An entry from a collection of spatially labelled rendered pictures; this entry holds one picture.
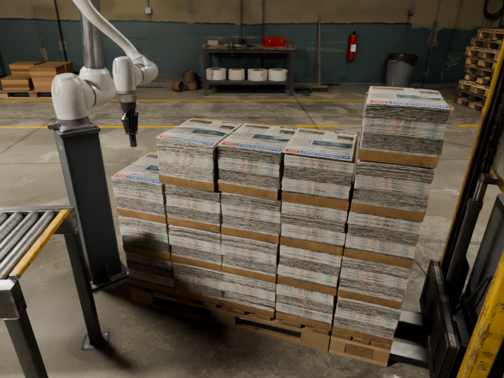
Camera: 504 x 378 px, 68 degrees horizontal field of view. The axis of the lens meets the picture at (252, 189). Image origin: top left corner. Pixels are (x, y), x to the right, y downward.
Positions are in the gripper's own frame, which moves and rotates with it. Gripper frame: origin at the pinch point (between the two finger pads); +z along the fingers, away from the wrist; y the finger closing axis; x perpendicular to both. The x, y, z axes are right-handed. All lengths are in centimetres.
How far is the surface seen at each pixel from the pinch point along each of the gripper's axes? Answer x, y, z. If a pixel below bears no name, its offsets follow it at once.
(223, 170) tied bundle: -58, -18, 2
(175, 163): -34.6, -18.9, 1.5
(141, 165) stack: -4.1, -1.3, 13.2
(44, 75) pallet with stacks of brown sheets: 450, 399, 54
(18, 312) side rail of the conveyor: -17, -97, 26
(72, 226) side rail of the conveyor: 1, -50, 24
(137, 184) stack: -12.7, -18.9, 15.1
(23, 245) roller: -1, -76, 16
